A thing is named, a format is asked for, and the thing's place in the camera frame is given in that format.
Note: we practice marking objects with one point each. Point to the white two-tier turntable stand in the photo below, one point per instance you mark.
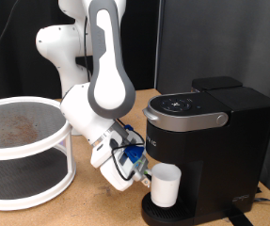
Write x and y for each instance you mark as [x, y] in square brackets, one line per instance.
[21, 175]

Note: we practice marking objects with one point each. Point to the black Keurig coffee machine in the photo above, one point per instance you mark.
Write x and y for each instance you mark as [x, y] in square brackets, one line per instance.
[228, 150]

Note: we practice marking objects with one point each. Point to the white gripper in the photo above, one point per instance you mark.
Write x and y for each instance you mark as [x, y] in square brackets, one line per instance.
[115, 180]

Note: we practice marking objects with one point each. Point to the white mug with green tape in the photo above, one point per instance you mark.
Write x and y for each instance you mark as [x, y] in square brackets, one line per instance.
[166, 185]

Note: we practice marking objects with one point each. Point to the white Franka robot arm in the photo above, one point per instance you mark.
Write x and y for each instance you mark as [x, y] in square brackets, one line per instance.
[109, 78]

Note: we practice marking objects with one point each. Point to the black tape strip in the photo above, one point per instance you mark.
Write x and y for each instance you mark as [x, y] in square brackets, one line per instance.
[239, 219]

